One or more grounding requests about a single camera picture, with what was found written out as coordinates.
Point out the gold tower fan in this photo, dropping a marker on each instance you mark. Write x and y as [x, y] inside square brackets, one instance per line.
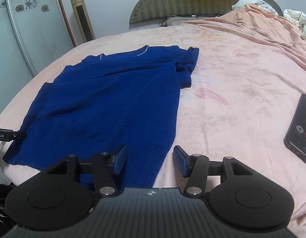
[82, 17]

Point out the green padded headboard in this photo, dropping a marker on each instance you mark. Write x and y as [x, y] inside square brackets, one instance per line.
[192, 0]

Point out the cream quilt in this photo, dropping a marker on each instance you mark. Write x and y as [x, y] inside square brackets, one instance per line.
[299, 22]

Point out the brown pillow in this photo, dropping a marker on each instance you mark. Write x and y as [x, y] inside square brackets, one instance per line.
[175, 19]

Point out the blue beaded sweater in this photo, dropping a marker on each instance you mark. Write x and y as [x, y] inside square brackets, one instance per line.
[105, 99]

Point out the floral frosted glass door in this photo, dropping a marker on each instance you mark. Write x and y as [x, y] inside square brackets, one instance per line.
[31, 42]

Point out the peach bed sheet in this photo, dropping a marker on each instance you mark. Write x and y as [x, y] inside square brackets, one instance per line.
[254, 22]

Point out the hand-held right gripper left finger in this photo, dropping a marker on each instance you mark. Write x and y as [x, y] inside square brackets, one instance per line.
[120, 160]

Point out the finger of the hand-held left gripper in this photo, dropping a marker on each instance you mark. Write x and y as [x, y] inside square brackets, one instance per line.
[18, 135]

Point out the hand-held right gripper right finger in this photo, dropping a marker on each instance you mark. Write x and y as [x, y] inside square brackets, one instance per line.
[180, 162]

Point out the black smartphone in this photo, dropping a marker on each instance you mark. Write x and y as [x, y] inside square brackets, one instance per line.
[301, 129]

